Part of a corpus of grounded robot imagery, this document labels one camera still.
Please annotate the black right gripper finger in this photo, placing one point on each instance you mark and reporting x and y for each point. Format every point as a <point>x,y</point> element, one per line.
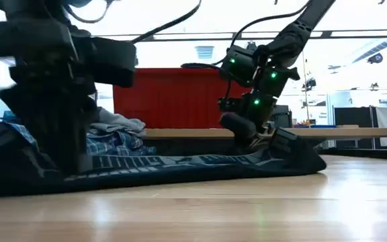
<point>282,139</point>
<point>238,129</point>

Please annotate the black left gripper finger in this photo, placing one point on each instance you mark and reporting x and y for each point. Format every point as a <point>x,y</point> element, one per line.
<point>55,134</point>

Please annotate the grey garment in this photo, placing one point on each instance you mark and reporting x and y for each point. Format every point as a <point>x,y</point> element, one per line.
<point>116,122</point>

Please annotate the blue plaid garment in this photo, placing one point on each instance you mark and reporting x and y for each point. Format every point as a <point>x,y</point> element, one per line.
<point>119,142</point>

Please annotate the red plastic laundry bin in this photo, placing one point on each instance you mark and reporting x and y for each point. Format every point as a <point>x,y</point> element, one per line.
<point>180,97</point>

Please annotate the black garment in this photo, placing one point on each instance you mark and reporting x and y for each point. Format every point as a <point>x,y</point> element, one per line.
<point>180,168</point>

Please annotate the black equipment case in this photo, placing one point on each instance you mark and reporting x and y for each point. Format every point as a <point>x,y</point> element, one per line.
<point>282,116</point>

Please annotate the thin vertical pole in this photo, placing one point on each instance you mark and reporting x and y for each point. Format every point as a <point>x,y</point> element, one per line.
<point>306,94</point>

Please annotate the black ceiling spotlight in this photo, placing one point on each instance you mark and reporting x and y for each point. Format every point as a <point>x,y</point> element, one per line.
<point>310,83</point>
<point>375,58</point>

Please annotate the blue chair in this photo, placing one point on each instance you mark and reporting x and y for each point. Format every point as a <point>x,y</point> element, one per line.
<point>10,117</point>

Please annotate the square ceiling vent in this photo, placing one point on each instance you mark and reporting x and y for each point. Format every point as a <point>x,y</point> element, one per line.
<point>204,52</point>

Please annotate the long ceiling light fixture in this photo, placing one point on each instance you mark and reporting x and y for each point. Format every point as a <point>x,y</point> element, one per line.
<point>348,33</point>

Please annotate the ceiling air vent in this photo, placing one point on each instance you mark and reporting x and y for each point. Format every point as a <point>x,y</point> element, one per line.
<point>378,48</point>

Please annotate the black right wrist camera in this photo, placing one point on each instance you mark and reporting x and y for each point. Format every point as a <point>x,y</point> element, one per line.
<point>238,65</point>

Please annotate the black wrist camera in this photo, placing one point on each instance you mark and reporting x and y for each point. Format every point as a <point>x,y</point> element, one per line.
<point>113,62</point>
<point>238,65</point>

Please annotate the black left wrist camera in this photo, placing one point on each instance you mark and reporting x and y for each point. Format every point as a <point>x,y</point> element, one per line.
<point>113,62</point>

